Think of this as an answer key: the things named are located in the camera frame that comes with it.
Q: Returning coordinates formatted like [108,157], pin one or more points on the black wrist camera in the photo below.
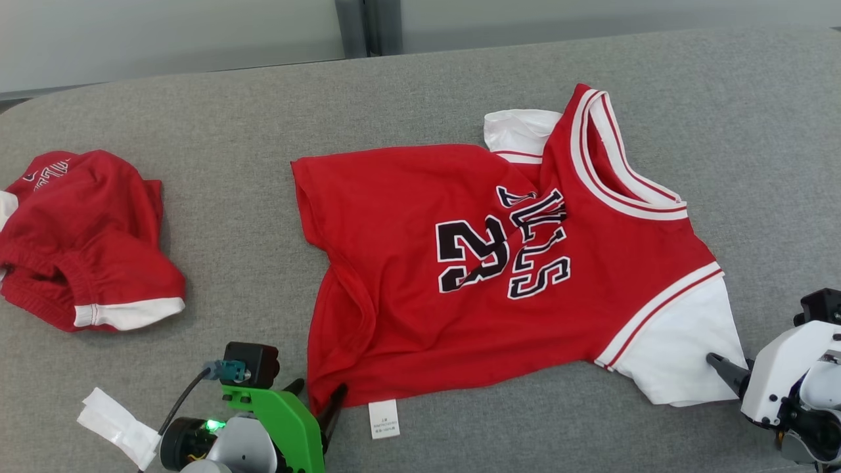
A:
[821,305]
[253,364]

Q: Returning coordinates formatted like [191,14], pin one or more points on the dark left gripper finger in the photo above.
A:
[294,387]
[333,410]

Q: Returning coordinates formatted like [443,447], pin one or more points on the grey fabric sofa seat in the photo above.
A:
[230,197]

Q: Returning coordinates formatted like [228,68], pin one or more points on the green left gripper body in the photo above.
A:
[289,427]

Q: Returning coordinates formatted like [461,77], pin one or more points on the grey double partition post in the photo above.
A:
[368,26]

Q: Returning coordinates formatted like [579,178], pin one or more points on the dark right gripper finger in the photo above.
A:
[730,373]

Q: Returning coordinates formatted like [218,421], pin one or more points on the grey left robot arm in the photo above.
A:
[243,447]

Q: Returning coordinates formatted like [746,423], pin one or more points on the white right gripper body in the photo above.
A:
[782,368]

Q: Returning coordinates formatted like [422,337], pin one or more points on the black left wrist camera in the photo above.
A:
[253,364]

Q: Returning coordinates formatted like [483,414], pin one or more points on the red shorts with white trim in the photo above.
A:
[92,243]

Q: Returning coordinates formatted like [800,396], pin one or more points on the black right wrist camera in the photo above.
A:
[821,305]

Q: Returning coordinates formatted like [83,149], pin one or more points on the red basketball jersey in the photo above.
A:
[407,315]

